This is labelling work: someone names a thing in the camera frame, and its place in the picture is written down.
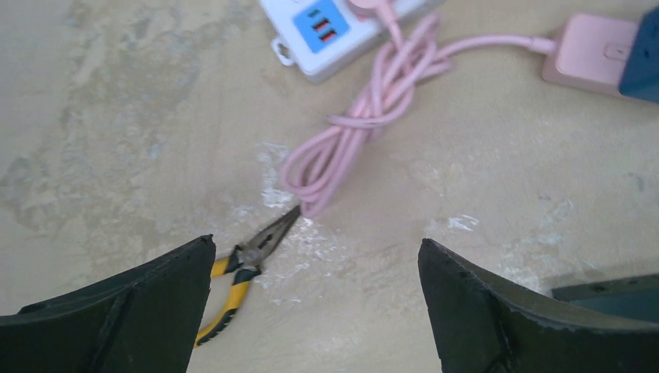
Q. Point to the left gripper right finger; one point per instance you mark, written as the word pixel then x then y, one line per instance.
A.
pixel 483 322

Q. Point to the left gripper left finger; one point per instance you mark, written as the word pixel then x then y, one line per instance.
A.
pixel 142 320

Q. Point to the yellow black needle-nose pliers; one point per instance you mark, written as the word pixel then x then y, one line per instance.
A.
pixel 245 262

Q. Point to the black box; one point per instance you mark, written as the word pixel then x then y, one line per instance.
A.
pixel 630 297

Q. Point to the blue cube adapter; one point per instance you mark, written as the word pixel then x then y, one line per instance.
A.
pixel 640 76

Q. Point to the pink power strip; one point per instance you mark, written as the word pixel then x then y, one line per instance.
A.
pixel 591 53

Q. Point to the white power strip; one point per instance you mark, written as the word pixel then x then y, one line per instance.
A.
pixel 325 36

